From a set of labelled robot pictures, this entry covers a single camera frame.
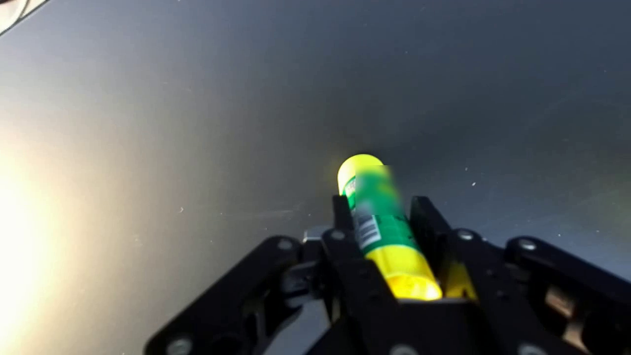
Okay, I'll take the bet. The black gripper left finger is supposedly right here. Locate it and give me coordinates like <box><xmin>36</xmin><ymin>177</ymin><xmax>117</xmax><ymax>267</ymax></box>
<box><xmin>144</xmin><ymin>194</ymin><xmax>399</xmax><ymax>355</ymax></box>

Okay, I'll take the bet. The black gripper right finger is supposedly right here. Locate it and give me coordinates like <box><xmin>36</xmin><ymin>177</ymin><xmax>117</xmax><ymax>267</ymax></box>
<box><xmin>411</xmin><ymin>194</ymin><xmax>631</xmax><ymax>355</ymax></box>

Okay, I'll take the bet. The green yellow glue stick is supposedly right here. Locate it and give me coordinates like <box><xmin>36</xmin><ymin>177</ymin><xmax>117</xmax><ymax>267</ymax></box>
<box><xmin>336</xmin><ymin>151</ymin><xmax>444</xmax><ymax>303</ymax></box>

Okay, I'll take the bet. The white paper sheet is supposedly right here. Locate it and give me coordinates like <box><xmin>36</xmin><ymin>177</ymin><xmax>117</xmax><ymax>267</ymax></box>
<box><xmin>0</xmin><ymin>0</ymin><xmax>50</xmax><ymax>35</ymax></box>

